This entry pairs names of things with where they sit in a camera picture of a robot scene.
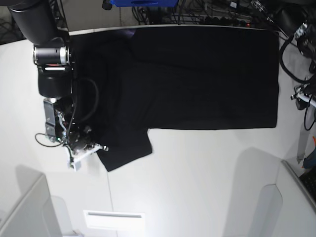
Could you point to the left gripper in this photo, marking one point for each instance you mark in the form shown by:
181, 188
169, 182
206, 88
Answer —
303, 98

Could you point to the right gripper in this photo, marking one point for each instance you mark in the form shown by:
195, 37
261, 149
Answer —
79, 139

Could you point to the black T-shirt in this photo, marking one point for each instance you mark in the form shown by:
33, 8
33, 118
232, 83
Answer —
187, 78

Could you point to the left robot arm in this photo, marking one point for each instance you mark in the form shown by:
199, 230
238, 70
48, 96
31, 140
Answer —
296, 20

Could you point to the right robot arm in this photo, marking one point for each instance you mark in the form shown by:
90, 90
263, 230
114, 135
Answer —
58, 82

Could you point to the black keyboard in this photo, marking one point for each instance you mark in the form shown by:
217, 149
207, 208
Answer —
309, 181

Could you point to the blue box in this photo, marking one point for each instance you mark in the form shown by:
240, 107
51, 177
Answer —
145, 3

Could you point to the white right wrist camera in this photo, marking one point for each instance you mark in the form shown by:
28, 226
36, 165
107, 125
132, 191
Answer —
76, 157

